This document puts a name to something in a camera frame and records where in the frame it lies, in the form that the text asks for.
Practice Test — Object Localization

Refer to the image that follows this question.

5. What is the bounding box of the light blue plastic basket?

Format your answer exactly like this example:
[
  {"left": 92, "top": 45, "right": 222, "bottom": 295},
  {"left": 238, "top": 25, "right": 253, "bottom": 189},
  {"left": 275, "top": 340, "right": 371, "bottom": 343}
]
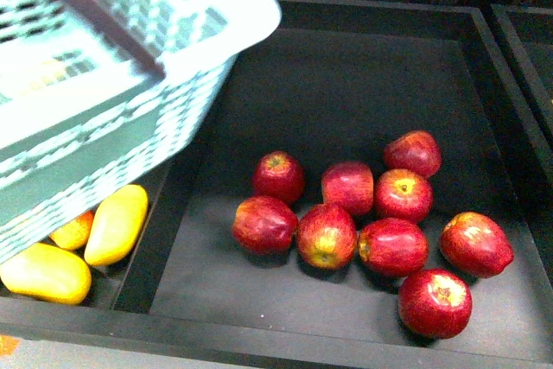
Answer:
[{"left": 1, "top": 0, "right": 281, "bottom": 260}]

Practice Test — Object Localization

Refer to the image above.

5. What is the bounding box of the brown basket handle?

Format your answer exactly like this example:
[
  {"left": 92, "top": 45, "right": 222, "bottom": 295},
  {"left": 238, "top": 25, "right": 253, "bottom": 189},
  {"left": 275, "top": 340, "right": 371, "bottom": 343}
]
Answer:
[{"left": 61, "top": 0, "right": 166, "bottom": 77}]

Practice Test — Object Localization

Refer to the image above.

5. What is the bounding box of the yellow mango upright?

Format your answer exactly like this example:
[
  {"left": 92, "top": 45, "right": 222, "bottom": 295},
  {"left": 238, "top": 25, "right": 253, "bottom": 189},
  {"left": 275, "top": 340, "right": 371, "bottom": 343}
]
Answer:
[{"left": 84, "top": 184, "right": 149, "bottom": 266}]

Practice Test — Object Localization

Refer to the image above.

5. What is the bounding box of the black mango bin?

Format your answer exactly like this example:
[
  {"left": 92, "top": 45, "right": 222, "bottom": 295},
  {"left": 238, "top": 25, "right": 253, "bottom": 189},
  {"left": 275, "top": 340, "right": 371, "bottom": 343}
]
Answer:
[{"left": 1, "top": 160, "right": 174, "bottom": 341}]

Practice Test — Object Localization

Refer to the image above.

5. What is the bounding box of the orange yellow mango behind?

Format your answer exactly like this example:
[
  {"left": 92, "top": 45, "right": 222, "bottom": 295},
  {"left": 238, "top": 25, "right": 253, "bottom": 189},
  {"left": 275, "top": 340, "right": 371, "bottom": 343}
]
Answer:
[{"left": 49, "top": 211, "right": 94, "bottom": 251}]

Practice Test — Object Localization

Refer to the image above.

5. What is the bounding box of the yellow mango front left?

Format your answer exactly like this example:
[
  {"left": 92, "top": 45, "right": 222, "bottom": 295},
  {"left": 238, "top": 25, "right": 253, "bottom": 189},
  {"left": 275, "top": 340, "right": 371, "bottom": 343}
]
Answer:
[{"left": 1, "top": 243, "right": 92, "bottom": 305}]

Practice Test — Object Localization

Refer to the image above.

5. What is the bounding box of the red apple top left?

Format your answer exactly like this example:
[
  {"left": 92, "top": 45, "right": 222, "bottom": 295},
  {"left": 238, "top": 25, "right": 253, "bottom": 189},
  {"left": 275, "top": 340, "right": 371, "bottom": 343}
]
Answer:
[{"left": 251, "top": 150, "right": 306, "bottom": 206}]

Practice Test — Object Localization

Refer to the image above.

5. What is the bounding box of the red apple centre top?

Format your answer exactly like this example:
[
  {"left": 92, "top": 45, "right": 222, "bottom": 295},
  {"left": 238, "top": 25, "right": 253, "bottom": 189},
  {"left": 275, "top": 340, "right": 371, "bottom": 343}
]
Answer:
[{"left": 321, "top": 161, "right": 374, "bottom": 216}]

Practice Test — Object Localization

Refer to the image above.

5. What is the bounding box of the red yellow apple centre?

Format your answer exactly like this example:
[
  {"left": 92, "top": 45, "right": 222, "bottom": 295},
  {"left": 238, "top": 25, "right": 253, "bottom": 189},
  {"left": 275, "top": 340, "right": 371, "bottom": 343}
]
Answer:
[{"left": 296, "top": 203, "right": 358, "bottom": 270}]

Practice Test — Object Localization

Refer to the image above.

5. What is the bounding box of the black apple bin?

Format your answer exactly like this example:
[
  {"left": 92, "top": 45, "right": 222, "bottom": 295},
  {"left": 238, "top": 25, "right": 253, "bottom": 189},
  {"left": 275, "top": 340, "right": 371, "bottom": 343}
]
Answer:
[{"left": 117, "top": 0, "right": 552, "bottom": 368}]

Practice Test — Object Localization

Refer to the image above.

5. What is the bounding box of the red apple centre right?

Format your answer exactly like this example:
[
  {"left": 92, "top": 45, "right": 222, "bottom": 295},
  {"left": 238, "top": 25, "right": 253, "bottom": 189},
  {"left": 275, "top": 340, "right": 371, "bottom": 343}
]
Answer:
[{"left": 373, "top": 169, "right": 434, "bottom": 224}]

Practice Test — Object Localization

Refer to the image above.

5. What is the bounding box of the red apple top right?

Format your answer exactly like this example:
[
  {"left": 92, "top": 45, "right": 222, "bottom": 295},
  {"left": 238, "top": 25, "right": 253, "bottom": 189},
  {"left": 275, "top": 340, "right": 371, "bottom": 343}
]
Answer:
[{"left": 383, "top": 130, "right": 442, "bottom": 178}]

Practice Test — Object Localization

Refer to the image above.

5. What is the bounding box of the red apple lower centre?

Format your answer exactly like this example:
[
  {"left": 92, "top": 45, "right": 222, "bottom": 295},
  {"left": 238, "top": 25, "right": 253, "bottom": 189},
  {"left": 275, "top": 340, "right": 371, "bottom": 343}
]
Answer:
[{"left": 358, "top": 218, "right": 429, "bottom": 278}]

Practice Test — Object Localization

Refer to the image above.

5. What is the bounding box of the red apple front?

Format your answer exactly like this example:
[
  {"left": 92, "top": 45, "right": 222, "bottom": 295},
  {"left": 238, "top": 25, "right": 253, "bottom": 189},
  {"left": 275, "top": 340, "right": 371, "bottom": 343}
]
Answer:
[{"left": 397, "top": 269, "right": 473, "bottom": 339}]

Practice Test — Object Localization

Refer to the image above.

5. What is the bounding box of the red apple far right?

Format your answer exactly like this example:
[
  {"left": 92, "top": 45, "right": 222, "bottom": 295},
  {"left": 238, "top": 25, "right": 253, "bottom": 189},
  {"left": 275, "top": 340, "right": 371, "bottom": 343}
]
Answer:
[{"left": 439, "top": 212, "right": 514, "bottom": 278}]

